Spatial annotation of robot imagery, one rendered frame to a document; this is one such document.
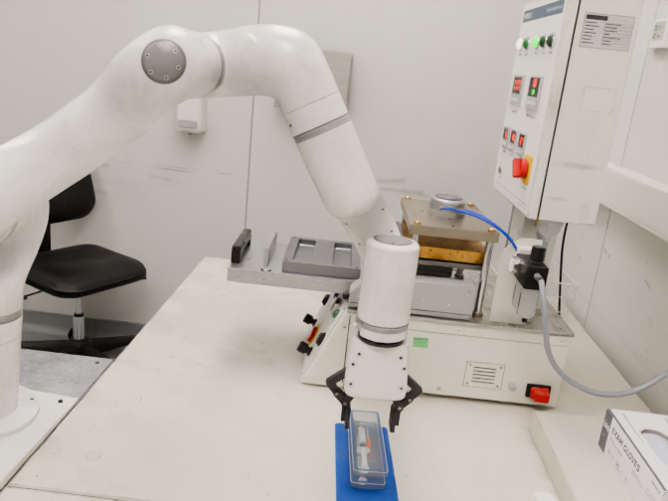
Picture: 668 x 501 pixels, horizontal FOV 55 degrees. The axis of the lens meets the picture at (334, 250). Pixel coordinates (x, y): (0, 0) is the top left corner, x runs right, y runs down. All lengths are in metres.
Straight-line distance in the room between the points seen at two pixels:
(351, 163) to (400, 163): 1.94
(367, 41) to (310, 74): 1.92
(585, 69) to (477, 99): 1.63
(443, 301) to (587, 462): 0.39
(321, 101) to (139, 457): 0.64
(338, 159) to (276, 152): 1.97
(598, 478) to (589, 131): 0.61
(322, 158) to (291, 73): 0.13
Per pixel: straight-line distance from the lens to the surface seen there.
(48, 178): 1.04
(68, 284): 2.68
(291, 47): 0.94
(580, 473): 1.19
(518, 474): 1.22
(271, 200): 2.94
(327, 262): 1.36
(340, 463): 1.15
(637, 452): 1.15
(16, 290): 1.16
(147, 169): 3.05
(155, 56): 0.90
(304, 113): 0.93
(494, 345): 1.36
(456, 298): 1.31
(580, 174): 1.30
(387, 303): 0.99
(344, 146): 0.94
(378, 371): 1.05
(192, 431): 1.21
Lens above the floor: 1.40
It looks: 16 degrees down
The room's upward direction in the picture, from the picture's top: 6 degrees clockwise
